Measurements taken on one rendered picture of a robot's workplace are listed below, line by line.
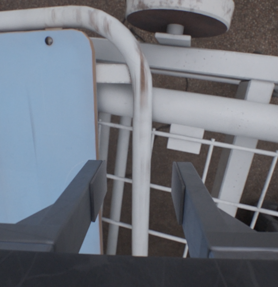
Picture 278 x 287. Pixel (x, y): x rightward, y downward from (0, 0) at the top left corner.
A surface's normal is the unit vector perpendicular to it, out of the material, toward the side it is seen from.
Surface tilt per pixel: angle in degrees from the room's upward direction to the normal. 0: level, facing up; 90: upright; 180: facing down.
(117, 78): 1
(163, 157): 0
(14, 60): 1
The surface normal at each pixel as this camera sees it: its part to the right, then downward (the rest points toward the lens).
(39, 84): -0.21, 0.25
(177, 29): 0.08, 0.30
